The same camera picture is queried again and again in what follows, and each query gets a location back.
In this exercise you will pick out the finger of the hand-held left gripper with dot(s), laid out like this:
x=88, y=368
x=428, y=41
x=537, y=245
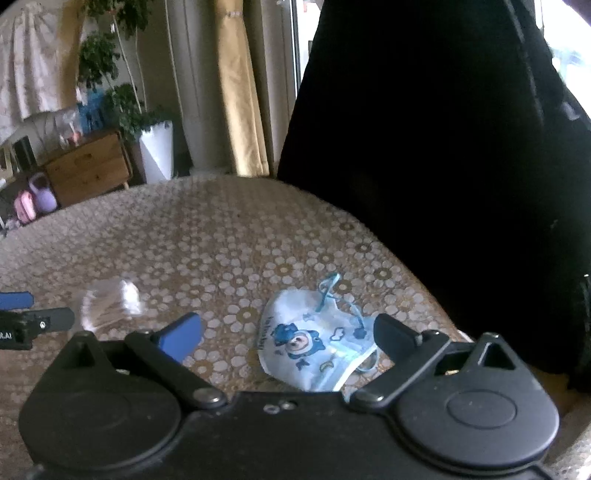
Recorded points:
x=16, y=301
x=46, y=319

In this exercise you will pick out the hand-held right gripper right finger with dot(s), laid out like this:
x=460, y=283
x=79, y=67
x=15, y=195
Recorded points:
x=392, y=334

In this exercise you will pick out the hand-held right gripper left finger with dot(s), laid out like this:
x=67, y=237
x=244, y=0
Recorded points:
x=182, y=334

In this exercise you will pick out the clear plastic bag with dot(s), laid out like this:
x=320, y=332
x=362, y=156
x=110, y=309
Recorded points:
x=111, y=304

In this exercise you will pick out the blue face mask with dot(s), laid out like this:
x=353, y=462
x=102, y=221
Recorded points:
x=304, y=341

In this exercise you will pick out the pink kettlebell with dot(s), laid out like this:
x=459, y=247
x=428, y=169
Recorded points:
x=24, y=207

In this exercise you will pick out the purple kettlebell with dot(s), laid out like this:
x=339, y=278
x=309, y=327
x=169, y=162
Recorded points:
x=44, y=196

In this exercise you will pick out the black speaker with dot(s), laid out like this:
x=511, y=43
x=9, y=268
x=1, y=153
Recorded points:
x=24, y=153

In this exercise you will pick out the wooden drawer chest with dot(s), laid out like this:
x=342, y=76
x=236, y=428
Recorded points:
x=87, y=170

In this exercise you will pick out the plastic bag with snacks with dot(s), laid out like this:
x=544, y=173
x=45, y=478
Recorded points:
x=69, y=129

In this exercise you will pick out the white planter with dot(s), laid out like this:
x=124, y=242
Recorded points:
x=157, y=152

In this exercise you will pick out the person in black clothing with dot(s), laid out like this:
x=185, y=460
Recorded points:
x=415, y=138

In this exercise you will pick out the blue bag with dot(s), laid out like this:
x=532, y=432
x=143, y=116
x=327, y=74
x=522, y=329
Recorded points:
x=91, y=113

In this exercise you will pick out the green potted plant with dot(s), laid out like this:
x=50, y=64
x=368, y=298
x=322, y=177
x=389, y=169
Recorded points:
x=124, y=106

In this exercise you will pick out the white lace cloth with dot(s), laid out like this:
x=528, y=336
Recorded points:
x=32, y=60

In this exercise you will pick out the grey curtain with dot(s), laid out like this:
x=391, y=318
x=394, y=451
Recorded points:
x=198, y=92

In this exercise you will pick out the yellow curtain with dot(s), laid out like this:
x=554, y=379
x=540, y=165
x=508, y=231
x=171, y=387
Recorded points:
x=240, y=92

